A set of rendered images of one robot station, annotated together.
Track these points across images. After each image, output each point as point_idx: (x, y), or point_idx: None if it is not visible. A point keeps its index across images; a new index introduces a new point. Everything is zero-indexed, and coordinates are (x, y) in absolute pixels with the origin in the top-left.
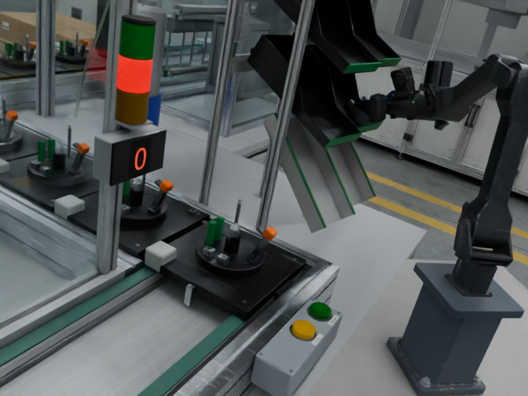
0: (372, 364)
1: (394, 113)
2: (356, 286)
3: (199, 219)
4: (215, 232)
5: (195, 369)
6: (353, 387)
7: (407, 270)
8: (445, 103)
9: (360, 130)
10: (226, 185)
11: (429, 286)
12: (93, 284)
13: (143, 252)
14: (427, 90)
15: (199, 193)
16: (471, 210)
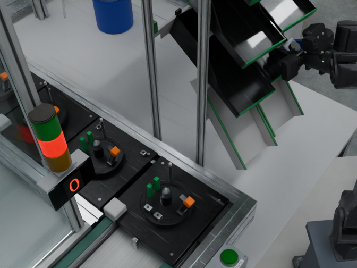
0: None
1: (308, 66)
2: (280, 197)
3: (148, 160)
4: (154, 186)
5: None
6: None
7: (332, 172)
8: (342, 83)
9: (278, 78)
10: (187, 83)
11: (312, 248)
12: (69, 242)
13: (103, 205)
14: (331, 61)
15: (162, 99)
16: (345, 204)
